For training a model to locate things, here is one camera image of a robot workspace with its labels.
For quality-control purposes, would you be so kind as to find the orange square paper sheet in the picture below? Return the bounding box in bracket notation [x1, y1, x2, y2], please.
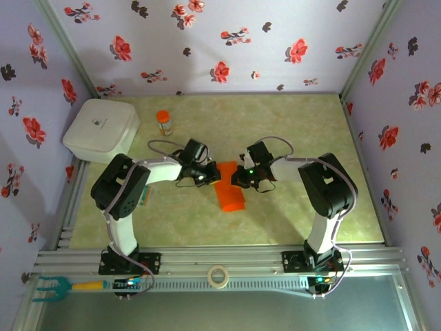
[214, 161, 246, 212]

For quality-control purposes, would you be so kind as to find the white square lidded container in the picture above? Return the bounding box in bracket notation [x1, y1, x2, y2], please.
[62, 98, 141, 166]

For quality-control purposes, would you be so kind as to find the orange-capped pill bottle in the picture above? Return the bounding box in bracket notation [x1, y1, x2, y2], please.
[156, 110, 174, 137]

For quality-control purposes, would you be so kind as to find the small teal-edged packet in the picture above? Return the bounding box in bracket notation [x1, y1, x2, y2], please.
[139, 184, 152, 208]

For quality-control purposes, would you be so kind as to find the beige tape roll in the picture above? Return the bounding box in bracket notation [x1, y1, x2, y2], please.
[207, 265, 230, 290]

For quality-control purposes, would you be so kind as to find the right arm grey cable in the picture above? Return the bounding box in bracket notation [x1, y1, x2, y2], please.
[255, 136, 359, 299]

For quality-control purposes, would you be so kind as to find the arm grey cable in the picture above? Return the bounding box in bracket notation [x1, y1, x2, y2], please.
[103, 139, 194, 296]
[255, 136, 359, 299]

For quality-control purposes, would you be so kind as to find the left arm grey cable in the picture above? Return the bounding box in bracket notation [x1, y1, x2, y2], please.
[103, 139, 194, 296]

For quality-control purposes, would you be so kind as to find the aluminium front rail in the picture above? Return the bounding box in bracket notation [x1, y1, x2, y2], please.
[34, 245, 411, 279]

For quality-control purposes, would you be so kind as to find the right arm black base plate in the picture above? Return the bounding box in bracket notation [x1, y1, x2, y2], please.
[281, 250, 345, 273]

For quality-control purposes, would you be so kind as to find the grey slotted cable duct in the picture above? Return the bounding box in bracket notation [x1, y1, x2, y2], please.
[151, 278, 309, 293]

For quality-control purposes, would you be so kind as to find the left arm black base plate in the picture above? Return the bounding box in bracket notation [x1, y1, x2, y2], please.
[99, 252, 162, 276]

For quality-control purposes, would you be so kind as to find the aluminium corner post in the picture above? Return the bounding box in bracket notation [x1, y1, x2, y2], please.
[32, 0, 101, 99]
[339, 0, 404, 101]

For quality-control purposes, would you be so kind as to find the teal rake with yellow handle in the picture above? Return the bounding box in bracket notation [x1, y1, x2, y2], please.
[32, 275, 106, 303]

